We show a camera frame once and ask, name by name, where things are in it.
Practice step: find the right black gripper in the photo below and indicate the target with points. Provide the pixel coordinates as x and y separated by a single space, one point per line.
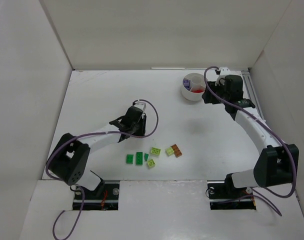
209 94

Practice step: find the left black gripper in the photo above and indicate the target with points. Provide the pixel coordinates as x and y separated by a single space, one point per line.
141 125

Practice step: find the large red lego brick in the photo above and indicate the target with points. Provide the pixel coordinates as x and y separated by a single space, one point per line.
198 90

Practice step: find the purple long lego brick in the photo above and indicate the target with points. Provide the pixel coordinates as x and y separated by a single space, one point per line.
187 84

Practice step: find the brown studded lego brick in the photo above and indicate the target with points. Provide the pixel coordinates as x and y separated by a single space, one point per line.
177 152

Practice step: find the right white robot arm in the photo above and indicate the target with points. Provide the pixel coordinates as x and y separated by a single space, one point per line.
277 163

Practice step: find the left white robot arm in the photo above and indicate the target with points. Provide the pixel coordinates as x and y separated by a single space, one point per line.
69 158

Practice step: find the green long lego brick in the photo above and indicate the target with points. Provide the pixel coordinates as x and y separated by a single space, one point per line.
139 158

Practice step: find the dark green curved lego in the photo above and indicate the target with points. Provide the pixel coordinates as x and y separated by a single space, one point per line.
146 156

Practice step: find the lime long lego brick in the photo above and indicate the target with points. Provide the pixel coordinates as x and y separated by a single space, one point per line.
155 151

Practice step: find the white round divided container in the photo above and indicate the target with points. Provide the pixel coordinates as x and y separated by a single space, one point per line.
197 81

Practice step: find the green rounded lego brick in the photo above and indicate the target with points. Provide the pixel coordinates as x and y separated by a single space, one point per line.
129 159

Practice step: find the lime square lego brick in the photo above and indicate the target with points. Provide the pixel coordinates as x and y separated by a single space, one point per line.
151 163

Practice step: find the lime small lego brick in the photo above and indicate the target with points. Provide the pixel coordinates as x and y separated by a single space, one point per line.
169 151

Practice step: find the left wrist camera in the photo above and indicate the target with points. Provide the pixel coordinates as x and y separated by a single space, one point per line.
140 105

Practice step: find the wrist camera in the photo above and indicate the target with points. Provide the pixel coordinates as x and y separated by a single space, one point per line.
140 105
221 73

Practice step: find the aluminium rail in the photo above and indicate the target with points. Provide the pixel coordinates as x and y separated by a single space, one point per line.
251 93

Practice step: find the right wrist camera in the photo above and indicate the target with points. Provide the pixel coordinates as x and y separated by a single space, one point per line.
221 73

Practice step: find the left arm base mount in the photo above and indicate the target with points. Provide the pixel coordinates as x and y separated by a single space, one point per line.
92 193

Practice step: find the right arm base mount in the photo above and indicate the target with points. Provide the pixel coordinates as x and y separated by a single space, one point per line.
223 198

